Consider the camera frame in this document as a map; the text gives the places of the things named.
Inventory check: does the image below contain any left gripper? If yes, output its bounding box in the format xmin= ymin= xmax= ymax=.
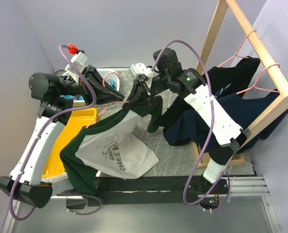
xmin=58 ymin=64 xmax=124 ymax=108

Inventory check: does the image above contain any white plastic basket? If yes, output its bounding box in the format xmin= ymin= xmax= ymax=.
xmin=61 ymin=69 xmax=124 ymax=104

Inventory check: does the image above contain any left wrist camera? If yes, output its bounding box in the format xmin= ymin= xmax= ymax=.
xmin=67 ymin=44 xmax=87 ymax=72

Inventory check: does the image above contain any navy blue t shirt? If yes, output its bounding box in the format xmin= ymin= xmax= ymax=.
xmin=159 ymin=92 xmax=279 ymax=146

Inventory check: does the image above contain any yellow plastic tray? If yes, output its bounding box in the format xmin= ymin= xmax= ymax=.
xmin=42 ymin=108 xmax=97 ymax=178

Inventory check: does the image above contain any black t shirt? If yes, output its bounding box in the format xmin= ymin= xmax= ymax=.
xmin=157 ymin=56 xmax=260 ymax=129

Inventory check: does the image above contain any black base bar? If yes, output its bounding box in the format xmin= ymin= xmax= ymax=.
xmin=65 ymin=176 xmax=229 ymax=210

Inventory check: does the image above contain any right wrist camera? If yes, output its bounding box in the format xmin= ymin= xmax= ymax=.
xmin=130 ymin=63 xmax=158 ymax=79

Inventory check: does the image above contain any pink wire hanger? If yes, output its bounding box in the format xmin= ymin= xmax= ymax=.
xmin=85 ymin=70 xmax=130 ymax=128

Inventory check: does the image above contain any wooden clothes rack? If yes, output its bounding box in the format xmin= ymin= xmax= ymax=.
xmin=189 ymin=0 xmax=288 ymax=168

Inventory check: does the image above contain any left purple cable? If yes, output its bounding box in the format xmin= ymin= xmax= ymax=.
xmin=8 ymin=44 xmax=103 ymax=221

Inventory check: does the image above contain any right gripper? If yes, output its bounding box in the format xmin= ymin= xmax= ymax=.
xmin=122 ymin=72 xmax=169 ymax=111

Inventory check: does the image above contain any blue shark print cloth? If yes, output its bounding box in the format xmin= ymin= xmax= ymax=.
xmin=61 ymin=79 xmax=119 ymax=103

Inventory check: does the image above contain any purple cable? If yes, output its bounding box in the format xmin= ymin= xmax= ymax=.
xmin=8 ymin=44 xmax=103 ymax=221
xmin=151 ymin=39 xmax=232 ymax=216

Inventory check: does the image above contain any white green t shirt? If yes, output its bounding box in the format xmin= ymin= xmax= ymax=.
xmin=60 ymin=96 xmax=163 ymax=195

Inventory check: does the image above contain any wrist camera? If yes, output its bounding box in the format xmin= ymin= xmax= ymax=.
xmin=67 ymin=44 xmax=87 ymax=72
xmin=130 ymin=63 xmax=158 ymax=79

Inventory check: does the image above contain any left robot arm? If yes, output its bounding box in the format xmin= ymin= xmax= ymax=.
xmin=0 ymin=65 xmax=124 ymax=208

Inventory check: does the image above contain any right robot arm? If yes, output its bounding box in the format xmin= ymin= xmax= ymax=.
xmin=125 ymin=48 xmax=251 ymax=194

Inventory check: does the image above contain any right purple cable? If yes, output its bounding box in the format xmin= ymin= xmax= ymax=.
xmin=151 ymin=39 xmax=232 ymax=216

